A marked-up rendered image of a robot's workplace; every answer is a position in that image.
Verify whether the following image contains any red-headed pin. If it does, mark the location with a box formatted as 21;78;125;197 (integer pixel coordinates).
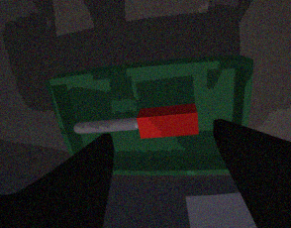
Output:
73;103;198;139

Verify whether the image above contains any green tray rim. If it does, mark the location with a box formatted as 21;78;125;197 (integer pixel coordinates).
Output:
46;55;253;176

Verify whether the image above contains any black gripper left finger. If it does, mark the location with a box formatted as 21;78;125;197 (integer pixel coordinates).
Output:
0;134;114;228

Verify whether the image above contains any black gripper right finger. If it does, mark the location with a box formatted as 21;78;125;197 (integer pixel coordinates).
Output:
213;119;291;228

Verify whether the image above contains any green tray floor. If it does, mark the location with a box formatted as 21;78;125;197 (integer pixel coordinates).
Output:
66;67;237;158

